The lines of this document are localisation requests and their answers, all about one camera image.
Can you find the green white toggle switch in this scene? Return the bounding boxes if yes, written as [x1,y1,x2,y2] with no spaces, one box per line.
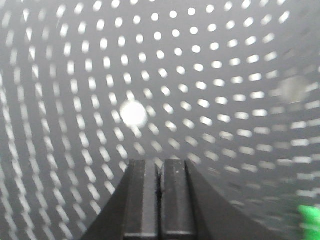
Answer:
[298,205,320,240]

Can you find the black perforated pegboard panel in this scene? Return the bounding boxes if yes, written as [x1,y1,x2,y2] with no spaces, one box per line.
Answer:
[0,0,320,240]

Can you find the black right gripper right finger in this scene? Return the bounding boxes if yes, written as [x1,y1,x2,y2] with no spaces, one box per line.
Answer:
[160,159,278,240]

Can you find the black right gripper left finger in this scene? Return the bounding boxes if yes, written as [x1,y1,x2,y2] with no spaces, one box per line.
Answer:
[82,159,159,240]

